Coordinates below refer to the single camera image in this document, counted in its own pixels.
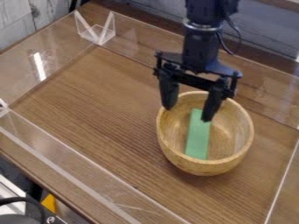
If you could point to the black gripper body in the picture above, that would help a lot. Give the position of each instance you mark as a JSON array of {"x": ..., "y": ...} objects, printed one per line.
[{"x": 196, "y": 67}]

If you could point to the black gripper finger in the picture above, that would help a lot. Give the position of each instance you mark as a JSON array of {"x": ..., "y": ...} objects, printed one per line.
[
  {"x": 214, "y": 101},
  {"x": 168, "y": 86}
]

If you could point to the green rectangular block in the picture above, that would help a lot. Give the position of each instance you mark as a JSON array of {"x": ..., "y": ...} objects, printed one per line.
[{"x": 198, "y": 136}]

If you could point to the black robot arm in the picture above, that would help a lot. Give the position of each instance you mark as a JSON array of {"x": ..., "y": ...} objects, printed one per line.
[{"x": 207, "y": 15}]

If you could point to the brown wooden bowl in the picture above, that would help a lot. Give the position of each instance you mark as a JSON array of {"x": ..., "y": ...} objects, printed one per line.
[{"x": 230, "y": 140}]

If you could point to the yellow black device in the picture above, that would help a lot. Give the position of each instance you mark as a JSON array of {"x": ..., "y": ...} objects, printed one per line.
[{"x": 48, "y": 203}]

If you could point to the clear acrylic corner bracket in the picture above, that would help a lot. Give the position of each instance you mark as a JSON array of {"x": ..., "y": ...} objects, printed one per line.
[{"x": 98, "y": 34}]

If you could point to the clear acrylic tray wall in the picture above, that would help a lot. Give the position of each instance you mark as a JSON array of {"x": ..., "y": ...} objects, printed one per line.
[{"x": 84, "y": 185}]

